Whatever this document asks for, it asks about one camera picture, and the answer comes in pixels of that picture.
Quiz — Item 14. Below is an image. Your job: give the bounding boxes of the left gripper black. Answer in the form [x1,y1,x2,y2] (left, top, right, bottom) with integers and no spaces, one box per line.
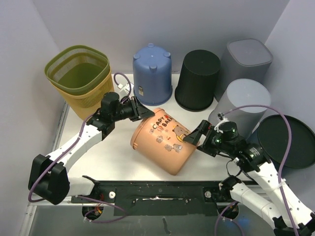
[112,96,154,121]

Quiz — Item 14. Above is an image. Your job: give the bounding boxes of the tan round bin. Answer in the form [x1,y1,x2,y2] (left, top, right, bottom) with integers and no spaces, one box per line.
[130,108,196,176]

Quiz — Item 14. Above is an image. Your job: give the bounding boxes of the blue round bin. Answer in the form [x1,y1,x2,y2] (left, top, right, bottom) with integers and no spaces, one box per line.
[133,43,173,106]

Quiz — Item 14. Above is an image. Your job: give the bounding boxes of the black ribbed round bin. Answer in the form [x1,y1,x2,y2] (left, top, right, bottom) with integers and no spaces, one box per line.
[174,49,221,112]

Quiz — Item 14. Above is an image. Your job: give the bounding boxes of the tan mesh square basket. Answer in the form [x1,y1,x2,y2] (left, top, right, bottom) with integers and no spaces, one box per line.
[52,70,114,120]

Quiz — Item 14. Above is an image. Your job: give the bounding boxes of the light grey round bin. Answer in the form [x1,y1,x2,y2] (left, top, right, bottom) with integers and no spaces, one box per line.
[208,79,271,139]

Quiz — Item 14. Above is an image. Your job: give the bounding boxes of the dark navy round bin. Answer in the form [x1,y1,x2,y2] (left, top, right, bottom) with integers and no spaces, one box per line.
[246,114,315,177]

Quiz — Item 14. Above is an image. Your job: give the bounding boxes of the grey mesh square basket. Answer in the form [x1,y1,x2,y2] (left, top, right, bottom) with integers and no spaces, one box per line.
[214,38,273,101]

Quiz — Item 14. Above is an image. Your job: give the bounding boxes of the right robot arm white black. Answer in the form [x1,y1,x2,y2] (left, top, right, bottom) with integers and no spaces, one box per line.
[184,120,315,236]

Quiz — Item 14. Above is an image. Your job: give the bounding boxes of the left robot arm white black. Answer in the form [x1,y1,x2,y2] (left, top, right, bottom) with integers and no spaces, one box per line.
[28,92,155,205]

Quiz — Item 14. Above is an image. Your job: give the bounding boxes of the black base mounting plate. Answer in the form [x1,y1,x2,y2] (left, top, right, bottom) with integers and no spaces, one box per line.
[71,180,247,217]

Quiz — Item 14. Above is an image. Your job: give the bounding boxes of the green mesh square basket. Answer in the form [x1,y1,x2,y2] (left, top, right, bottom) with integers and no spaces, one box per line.
[44,45,110,95]

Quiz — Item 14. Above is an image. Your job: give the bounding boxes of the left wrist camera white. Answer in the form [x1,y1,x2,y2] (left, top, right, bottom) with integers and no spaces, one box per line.
[117,83,134,97]

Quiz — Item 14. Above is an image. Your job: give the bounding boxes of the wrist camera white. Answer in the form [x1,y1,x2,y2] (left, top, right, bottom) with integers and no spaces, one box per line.
[214,113,229,132]
[117,83,134,97]

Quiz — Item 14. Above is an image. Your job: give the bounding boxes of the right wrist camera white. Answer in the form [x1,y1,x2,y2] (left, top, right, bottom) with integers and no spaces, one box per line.
[214,113,229,132]

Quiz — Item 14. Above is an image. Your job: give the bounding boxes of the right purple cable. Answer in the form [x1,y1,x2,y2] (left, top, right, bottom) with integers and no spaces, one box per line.
[214,104,301,236]

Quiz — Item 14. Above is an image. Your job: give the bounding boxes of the purple cable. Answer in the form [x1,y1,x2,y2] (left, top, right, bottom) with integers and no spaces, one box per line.
[28,72,133,224]
[214,104,301,236]

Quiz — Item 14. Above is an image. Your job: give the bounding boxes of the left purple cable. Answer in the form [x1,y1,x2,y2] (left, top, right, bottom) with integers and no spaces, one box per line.
[28,72,133,224]

